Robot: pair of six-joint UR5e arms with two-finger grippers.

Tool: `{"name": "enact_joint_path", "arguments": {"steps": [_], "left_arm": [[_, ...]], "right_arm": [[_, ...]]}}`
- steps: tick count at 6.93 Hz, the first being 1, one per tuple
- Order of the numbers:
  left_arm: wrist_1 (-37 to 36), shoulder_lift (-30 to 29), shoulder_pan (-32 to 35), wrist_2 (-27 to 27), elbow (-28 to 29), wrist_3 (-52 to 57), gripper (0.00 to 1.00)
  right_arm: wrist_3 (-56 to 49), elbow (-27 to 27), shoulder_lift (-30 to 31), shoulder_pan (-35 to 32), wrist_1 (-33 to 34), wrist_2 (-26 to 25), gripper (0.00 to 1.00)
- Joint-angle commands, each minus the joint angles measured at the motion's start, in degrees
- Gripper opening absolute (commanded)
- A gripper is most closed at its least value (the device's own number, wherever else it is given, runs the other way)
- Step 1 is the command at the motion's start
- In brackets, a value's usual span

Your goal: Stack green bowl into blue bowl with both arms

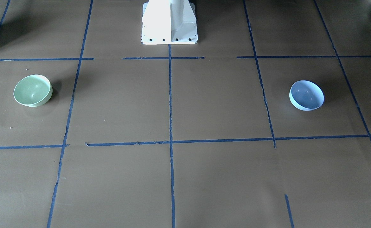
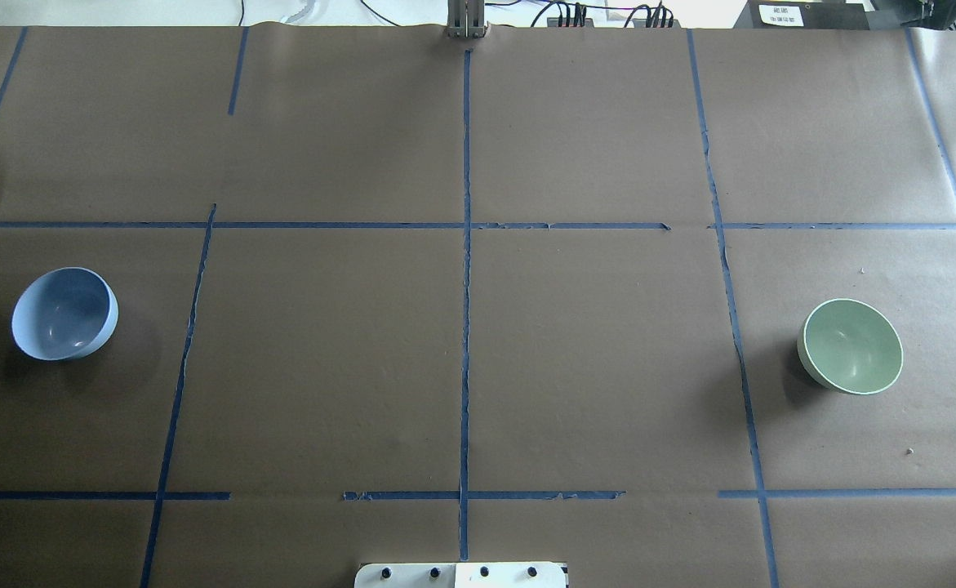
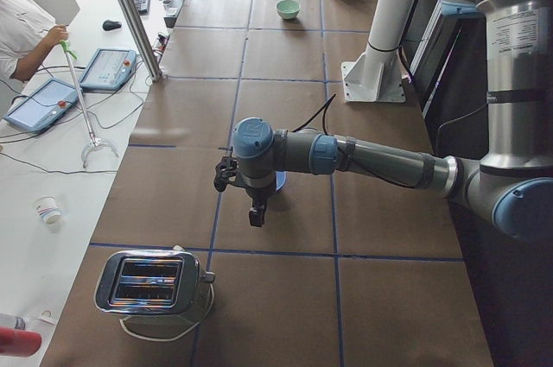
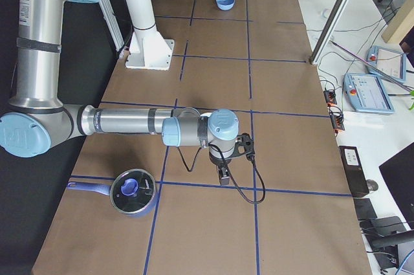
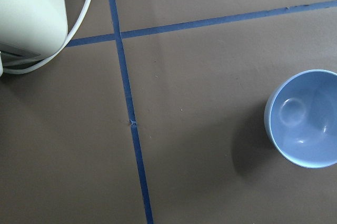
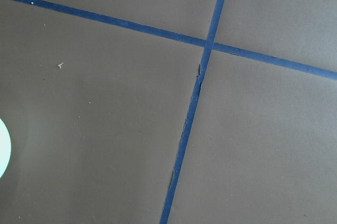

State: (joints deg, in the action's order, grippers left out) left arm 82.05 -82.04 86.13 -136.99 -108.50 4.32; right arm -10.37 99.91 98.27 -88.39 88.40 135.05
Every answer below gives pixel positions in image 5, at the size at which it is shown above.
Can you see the blue bowl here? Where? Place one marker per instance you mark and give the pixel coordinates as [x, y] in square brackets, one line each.
[300, 119]

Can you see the cream white appliance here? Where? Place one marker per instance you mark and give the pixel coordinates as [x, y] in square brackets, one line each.
[31, 30]

